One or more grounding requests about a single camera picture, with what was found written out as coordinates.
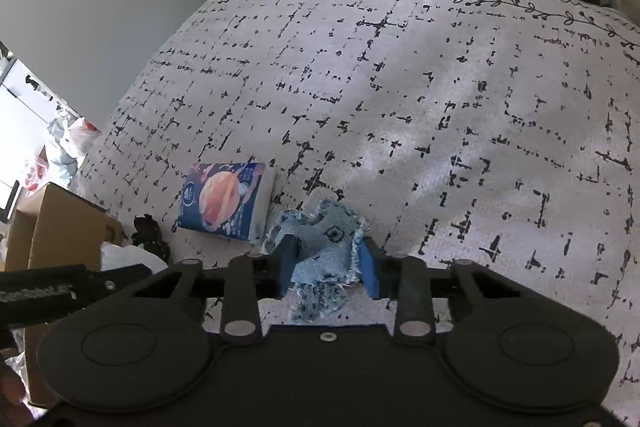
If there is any grey plastic bag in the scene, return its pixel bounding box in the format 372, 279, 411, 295
40, 119, 83, 180

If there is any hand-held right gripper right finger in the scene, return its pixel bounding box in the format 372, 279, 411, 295
357, 238, 545, 343

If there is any blue denim cloth piece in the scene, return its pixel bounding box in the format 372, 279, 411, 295
264, 199, 370, 324

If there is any white red plastic bag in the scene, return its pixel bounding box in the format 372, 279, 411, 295
62, 116, 104, 158

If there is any blue tissue packet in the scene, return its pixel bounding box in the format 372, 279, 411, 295
177, 161, 277, 244

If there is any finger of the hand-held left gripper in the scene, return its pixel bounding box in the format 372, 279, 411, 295
70, 263, 154, 309

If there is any brown cardboard box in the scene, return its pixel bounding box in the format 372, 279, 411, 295
4, 181, 127, 409

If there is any white black-patterned blanket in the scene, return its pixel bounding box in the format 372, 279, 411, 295
77, 0, 640, 408

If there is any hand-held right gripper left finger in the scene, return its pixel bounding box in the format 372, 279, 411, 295
117, 237, 301, 344

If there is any black scrunchie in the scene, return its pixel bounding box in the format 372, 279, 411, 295
133, 214, 172, 261

